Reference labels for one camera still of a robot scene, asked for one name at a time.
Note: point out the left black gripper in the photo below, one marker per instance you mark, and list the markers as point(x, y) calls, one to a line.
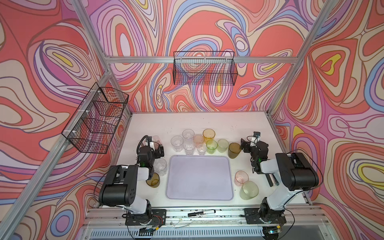
point(154, 149)

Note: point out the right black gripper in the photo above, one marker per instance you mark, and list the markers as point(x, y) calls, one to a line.
point(249, 146)

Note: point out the dark olive textured cup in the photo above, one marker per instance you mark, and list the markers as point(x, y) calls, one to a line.
point(233, 150)

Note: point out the pink transparent cup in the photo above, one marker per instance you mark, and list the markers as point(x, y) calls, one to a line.
point(241, 177)

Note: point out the pale green frosted large cup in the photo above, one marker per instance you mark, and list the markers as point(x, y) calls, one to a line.
point(249, 190)

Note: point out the bright green cup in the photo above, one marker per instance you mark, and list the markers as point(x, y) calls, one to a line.
point(211, 146)

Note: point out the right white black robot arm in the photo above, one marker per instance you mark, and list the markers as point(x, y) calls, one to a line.
point(294, 171)

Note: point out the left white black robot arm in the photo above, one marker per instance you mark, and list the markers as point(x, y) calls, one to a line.
point(119, 188)

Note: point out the clear cup near tray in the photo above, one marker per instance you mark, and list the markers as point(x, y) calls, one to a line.
point(160, 167)

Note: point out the lavender plastic tray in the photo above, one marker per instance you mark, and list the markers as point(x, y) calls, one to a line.
point(202, 178)

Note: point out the pink patterned card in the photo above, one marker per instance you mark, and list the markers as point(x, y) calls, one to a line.
point(156, 139)

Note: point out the dark amber cup left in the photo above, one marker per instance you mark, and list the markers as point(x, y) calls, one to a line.
point(154, 182)

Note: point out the clear cup back left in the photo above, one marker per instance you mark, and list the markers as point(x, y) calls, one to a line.
point(177, 143)

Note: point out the stapler black cream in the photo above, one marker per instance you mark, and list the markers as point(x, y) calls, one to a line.
point(272, 180)

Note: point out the clear cup front centre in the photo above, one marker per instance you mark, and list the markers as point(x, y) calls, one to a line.
point(189, 147)

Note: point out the clear cup back centre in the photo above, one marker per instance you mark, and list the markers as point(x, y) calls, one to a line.
point(188, 135)

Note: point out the yellow transparent cup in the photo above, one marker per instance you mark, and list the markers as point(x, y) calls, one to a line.
point(208, 134)

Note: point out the peach transparent cup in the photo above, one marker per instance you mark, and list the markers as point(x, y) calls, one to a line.
point(198, 140)

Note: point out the small clear cup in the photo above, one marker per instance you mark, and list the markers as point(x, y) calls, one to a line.
point(202, 149)

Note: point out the black white marker pen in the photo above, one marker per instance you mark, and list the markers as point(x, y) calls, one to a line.
point(201, 213)

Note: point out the black wire basket left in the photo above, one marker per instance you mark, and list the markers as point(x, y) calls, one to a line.
point(92, 128)

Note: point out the black wire basket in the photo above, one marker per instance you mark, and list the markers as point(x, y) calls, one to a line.
point(92, 128)
point(208, 68)

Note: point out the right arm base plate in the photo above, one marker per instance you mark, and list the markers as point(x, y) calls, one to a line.
point(259, 216)

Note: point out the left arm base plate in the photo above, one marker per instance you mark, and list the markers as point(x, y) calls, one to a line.
point(151, 218)

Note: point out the black wire basket back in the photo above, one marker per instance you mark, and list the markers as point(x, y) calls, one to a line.
point(208, 68)

